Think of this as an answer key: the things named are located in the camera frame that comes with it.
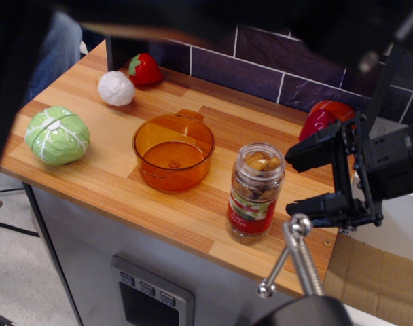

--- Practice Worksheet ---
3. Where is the orange transparent plastic pot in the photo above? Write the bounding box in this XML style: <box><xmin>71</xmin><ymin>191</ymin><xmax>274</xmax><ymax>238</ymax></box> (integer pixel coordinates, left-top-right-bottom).
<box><xmin>132</xmin><ymin>109</ymin><xmax>215</xmax><ymax>192</ymax></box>

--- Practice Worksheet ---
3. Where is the green toy cabbage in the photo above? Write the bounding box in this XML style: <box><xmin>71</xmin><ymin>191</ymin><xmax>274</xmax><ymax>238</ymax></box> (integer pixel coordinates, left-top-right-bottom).
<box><xmin>24</xmin><ymin>106</ymin><xmax>90</xmax><ymax>166</ymax></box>

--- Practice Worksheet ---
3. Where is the red toy strawberry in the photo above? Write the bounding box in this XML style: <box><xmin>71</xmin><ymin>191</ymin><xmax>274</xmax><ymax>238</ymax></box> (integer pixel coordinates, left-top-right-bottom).
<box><xmin>128</xmin><ymin>53</ymin><xmax>164</xmax><ymax>86</ymax></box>

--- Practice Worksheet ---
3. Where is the dark red toy dome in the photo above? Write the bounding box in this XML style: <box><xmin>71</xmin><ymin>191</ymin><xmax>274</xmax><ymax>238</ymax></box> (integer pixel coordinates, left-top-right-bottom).
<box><xmin>298</xmin><ymin>109</ymin><xmax>336</xmax><ymax>141</ymax></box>

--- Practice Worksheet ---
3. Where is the salmon sushi toy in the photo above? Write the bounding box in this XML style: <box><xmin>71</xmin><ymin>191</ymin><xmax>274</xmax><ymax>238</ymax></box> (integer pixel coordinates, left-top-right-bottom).
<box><xmin>309</xmin><ymin>100</ymin><xmax>355</xmax><ymax>127</ymax></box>

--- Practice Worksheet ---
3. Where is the person leg in blue jeans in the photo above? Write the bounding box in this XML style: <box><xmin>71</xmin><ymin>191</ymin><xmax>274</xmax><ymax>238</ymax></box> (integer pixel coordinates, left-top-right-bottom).
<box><xmin>24</xmin><ymin>12</ymin><xmax>82</xmax><ymax>104</ymax></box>

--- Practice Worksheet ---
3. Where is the silver metal clamp screw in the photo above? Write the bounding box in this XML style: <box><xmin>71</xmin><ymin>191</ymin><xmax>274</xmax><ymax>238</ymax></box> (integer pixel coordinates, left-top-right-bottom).
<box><xmin>257</xmin><ymin>213</ymin><xmax>325</xmax><ymax>298</ymax></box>

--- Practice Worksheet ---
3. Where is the black clamp body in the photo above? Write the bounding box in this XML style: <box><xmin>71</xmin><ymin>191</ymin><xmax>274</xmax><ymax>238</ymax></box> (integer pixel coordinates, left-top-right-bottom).
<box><xmin>253</xmin><ymin>295</ymin><xmax>353</xmax><ymax>326</ymax></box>

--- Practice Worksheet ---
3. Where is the white toy cauliflower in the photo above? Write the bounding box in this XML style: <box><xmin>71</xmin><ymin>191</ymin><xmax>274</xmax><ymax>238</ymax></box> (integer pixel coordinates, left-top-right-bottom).
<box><xmin>98</xmin><ymin>71</ymin><xmax>135</xmax><ymax>107</ymax></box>

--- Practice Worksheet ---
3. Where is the clear almond spice jar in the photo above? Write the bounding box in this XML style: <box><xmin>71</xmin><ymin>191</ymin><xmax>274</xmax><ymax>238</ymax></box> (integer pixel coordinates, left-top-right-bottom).
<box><xmin>226</xmin><ymin>143</ymin><xmax>285</xmax><ymax>245</ymax></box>

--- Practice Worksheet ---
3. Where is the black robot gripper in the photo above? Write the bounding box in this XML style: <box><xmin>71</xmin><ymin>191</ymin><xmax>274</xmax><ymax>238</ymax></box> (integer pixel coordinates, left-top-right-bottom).
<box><xmin>285</xmin><ymin>117</ymin><xmax>413</xmax><ymax>230</ymax></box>

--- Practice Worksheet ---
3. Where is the grey oven control panel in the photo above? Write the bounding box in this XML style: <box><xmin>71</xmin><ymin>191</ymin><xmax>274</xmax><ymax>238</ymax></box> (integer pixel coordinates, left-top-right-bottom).
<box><xmin>111</xmin><ymin>256</ymin><xmax>195</xmax><ymax>326</ymax></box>

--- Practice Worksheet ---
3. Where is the black shelf post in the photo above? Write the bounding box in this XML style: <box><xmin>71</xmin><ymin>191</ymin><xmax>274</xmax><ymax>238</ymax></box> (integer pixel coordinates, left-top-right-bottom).
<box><xmin>363</xmin><ymin>43</ymin><xmax>406</xmax><ymax>132</ymax></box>

